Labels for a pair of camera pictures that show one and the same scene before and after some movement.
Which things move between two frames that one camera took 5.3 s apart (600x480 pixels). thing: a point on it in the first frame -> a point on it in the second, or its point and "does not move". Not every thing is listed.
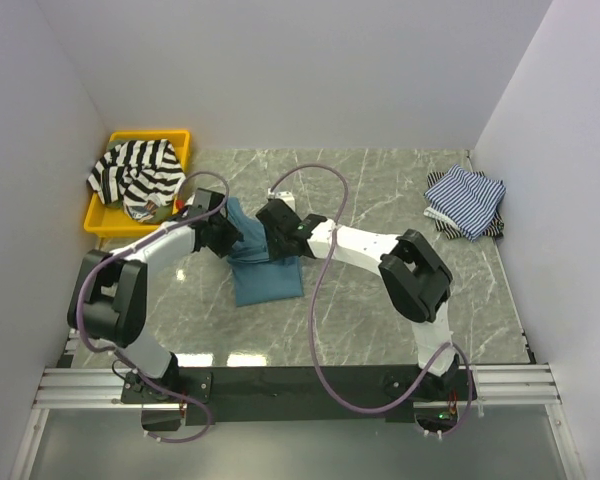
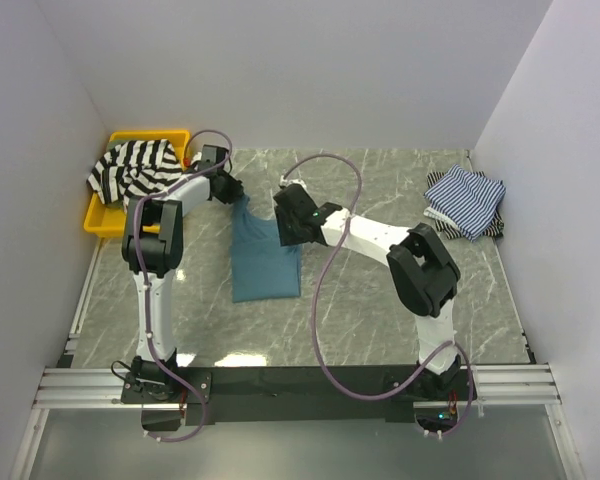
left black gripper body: [224, 236] -> [230, 189]
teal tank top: [257, 278] does not move
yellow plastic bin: [111, 220] does not move
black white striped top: [138, 175] does not move
